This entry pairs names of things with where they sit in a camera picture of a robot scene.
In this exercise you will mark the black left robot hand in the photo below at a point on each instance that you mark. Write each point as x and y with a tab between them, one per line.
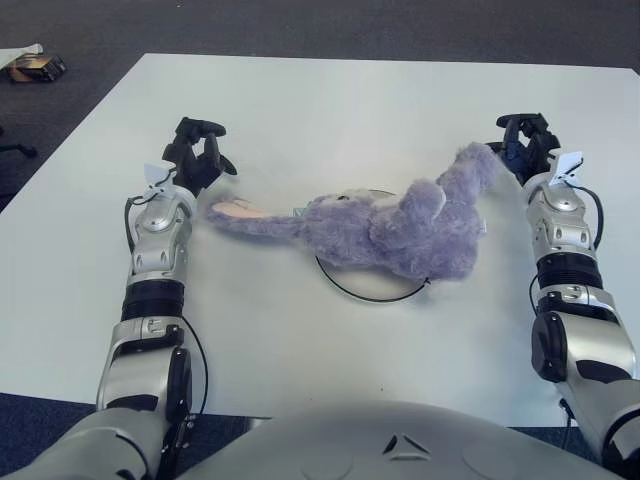
195	167

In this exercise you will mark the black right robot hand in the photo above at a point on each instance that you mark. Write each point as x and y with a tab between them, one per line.
535	152

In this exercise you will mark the purple plush bunny doll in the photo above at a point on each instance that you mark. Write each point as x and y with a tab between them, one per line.
390	235

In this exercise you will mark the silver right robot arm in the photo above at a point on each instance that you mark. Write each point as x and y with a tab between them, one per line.
565	235

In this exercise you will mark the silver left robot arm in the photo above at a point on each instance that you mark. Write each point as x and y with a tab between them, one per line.
155	250

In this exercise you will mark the white plate with black rim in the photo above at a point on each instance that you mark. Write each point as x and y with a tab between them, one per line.
370	292

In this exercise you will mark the white box on right wrist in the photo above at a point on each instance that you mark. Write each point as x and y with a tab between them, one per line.
567	167

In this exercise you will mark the white box on wrist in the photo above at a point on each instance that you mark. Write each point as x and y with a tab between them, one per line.
157	175
567	167

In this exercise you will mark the white box on left wrist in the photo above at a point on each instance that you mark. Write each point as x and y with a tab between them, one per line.
157	175

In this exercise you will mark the black office chair base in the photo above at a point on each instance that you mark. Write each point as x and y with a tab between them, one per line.
15	149

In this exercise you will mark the brown and black floor box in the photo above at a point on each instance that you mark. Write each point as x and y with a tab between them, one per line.
40	69

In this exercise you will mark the grey robot torso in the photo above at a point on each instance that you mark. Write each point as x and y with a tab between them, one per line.
400	450

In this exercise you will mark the black bracket under table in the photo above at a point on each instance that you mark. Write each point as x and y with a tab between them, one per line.
180	435

